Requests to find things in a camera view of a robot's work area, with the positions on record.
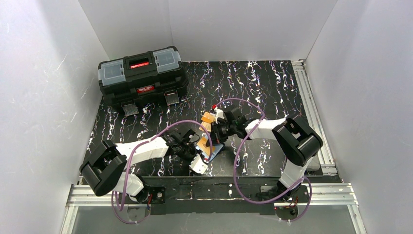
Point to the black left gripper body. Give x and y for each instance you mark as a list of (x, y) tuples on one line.
[(189, 149)]

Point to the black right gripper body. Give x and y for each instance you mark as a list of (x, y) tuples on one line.
[(218, 130)]

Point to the single orange credit card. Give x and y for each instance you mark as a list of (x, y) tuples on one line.
[(203, 142)]

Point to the navy blue card holder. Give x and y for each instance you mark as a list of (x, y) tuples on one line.
[(209, 153)]

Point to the orange credit card stack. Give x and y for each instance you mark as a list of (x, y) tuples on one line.
[(207, 119)]

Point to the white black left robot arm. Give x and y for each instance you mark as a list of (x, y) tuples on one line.
[(105, 169)]

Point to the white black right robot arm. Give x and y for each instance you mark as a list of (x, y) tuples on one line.
[(299, 142)]

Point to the black red toolbox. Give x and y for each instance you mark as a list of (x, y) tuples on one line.
[(153, 76)]

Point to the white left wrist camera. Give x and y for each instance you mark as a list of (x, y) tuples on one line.
[(198, 165)]

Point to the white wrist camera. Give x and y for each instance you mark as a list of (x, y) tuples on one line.
[(198, 165), (218, 114)]

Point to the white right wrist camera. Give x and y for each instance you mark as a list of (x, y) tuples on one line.
[(218, 114)]

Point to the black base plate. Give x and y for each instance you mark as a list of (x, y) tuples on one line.
[(207, 195)]

